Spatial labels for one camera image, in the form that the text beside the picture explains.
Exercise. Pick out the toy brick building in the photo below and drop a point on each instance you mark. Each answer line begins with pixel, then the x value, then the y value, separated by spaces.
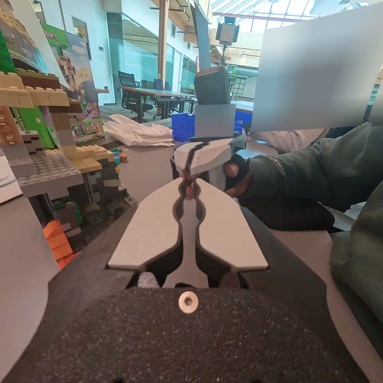
pixel 45 167

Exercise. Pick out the another person's forearm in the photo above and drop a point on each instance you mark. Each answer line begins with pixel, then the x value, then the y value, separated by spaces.
pixel 293 140

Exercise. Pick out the grey desk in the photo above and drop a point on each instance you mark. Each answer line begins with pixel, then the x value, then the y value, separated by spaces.
pixel 149 176

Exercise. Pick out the studio light on stand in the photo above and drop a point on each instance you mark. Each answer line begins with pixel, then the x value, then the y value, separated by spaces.
pixel 226 31

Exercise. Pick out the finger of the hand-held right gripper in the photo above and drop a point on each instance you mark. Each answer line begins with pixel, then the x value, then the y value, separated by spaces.
pixel 182 158
pixel 212 155

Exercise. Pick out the open instruction booklet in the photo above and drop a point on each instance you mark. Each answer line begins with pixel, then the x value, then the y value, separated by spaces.
pixel 24 39

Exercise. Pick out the pile of small loose bricks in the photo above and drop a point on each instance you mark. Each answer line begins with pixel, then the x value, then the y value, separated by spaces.
pixel 119 157

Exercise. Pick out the black office chair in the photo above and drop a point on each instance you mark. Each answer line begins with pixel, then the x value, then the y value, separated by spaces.
pixel 130 86
pixel 161 86

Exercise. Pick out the person's green clothing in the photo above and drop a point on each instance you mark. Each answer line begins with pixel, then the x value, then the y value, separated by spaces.
pixel 359 254

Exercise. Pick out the wooden office table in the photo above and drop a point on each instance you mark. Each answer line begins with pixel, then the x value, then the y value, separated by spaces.
pixel 155 92

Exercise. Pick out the person's right hand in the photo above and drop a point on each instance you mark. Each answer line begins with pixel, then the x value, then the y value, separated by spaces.
pixel 232 171

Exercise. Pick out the white book stand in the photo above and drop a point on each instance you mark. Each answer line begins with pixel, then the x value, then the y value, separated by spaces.
pixel 9 191

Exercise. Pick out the green toy set box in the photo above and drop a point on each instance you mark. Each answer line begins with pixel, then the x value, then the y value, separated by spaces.
pixel 80 74

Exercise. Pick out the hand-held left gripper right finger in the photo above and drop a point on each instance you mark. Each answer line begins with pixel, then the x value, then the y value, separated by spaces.
pixel 230 236

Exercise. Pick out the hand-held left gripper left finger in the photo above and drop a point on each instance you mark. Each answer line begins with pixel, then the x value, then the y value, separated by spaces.
pixel 143 233

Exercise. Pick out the brown toy twig piece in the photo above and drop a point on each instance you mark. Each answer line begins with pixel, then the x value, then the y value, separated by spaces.
pixel 189 193

